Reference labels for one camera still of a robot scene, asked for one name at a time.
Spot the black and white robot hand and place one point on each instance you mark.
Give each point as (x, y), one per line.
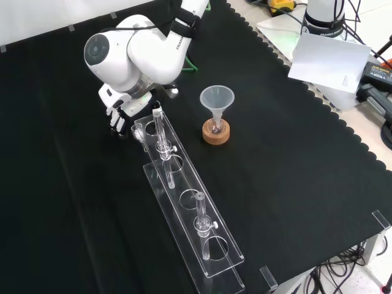
(118, 102)

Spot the translucent plastic funnel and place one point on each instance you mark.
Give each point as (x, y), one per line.
(217, 98)

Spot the clear acrylic funnel stand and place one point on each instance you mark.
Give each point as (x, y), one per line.
(196, 214)

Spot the black bench cloth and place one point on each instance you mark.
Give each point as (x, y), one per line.
(275, 168)

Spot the yellow stop button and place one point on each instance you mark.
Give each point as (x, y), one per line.
(280, 5)

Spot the white paper sheet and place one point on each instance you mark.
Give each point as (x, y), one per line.
(329, 62)

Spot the clear acrylic edge clamp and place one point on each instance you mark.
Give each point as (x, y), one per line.
(268, 278)
(380, 220)

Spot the black power adapter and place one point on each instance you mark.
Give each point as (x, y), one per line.
(378, 73)

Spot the black tripod leg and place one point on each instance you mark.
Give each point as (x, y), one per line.
(384, 46)

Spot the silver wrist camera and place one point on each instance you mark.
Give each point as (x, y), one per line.
(173, 91)

